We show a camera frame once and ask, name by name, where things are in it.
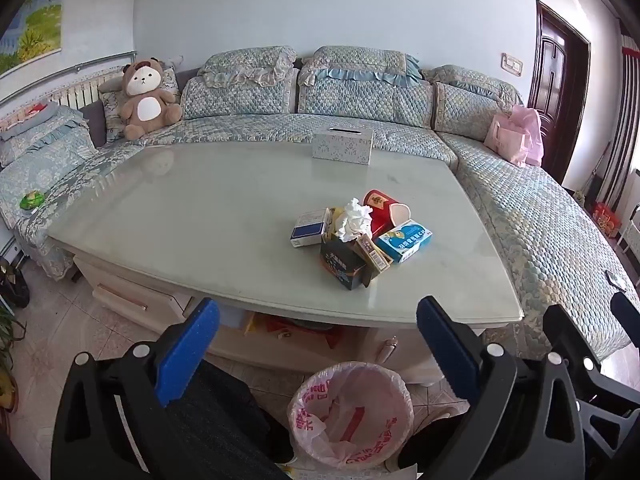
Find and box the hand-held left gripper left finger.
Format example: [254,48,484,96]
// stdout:
[50,297,221,480]

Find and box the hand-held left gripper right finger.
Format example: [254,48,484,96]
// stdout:
[416,296,587,480]

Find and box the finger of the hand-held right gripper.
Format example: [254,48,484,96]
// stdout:
[611,291,640,348]
[542,305,640,461]

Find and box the blue white medicine box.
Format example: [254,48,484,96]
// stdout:
[374,220,433,263]

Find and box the small brown patterned box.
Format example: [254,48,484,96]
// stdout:
[356,232,393,275]

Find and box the trash bin with pink liner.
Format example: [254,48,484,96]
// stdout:
[287,361,415,471]

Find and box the dark cardboard box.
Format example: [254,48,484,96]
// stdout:
[320,235,373,292]

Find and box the red cardboard box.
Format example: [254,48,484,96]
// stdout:
[363,189,412,236]

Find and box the white tissue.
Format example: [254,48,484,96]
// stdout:
[332,198,374,242]

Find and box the blue card box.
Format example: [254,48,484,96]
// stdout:
[290,207,333,248]

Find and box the cream table drawer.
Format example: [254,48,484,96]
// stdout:
[91,280,193,328]

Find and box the person's left leg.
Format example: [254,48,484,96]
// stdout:
[165,360,301,480]

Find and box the person's leg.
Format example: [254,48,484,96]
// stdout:
[165,360,301,480]
[400,400,481,480]

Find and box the person's right leg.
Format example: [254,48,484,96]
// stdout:
[400,400,481,480]

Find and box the red yellow packet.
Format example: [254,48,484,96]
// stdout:
[245,312,336,348]

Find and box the red gift box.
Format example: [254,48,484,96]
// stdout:
[593,201,621,236]

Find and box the quilted floral corner sofa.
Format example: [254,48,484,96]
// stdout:
[0,46,640,361]

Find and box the broom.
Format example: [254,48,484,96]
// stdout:
[575,142,611,201]

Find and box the potted plant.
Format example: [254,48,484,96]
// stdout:
[0,305,28,413]

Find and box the dark bag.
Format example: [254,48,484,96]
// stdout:
[0,257,31,311]

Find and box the striped curtain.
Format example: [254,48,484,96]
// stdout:
[597,20,640,211]

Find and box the pink paper gift bag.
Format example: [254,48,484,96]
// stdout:
[484,113,531,167]

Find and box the pink plastic bag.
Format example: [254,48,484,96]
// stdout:
[509,105,544,167]

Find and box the patterned tissue box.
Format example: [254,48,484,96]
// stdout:
[312,128,375,166]

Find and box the dark wooden door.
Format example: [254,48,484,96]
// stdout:
[529,0,592,183]

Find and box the brown teddy bear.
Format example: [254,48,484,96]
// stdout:
[118,57,183,142]

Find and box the quilted sofa back cushion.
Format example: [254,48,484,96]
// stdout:
[180,72,299,121]
[422,65,525,143]
[297,77,435,130]

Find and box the blue frilled armrest cushion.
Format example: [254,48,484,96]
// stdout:
[0,102,93,168]

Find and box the white radiator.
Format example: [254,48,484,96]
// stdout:
[47,72,126,111]

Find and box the beige frilled quilted pillow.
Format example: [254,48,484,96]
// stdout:
[197,46,299,87]

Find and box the blue frilled quilted pillow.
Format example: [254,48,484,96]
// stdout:
[298,46,425,86]

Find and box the landscape wall poster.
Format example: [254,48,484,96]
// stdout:
[0,0,68,78]

